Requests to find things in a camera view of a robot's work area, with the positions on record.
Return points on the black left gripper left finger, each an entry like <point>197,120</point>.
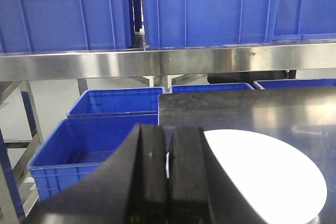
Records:
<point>129,187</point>

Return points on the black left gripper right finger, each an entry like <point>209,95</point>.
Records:
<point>200,191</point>

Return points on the white round plate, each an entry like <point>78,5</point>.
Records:
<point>281,183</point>

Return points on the stainless steel shelf rack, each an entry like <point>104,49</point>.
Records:
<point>303,117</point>

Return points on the blue plastic bin on shelf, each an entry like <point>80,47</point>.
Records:
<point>193,23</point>

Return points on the blue plastic bin shelf left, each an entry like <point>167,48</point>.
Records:
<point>64,25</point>

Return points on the blue plastic bin shelf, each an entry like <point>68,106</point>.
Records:
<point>305,19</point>
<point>64,25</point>

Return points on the blue plastic bin shelf right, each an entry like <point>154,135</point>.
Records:
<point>305,19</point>

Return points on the blue floor bin near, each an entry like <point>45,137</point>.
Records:
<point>76,147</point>

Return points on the blue floor bin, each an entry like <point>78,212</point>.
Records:
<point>210,87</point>
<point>76,147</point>
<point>116,102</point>
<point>294,83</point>

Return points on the blue floor bin behind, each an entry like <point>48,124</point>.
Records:
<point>116,102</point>

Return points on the blue floor bin middle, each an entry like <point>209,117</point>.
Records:
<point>210,87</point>

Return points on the blue floor bin right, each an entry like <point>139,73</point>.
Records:
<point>294,83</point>

